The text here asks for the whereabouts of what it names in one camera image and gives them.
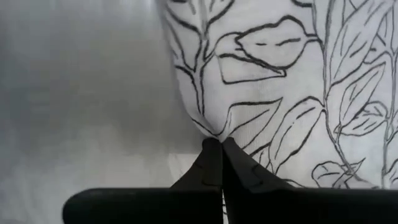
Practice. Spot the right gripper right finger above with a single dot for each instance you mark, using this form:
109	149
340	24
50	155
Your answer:
311	208

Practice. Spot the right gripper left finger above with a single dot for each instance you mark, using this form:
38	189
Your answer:
140	208

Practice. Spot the white black-patterned garment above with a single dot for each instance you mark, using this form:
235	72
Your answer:
264	77

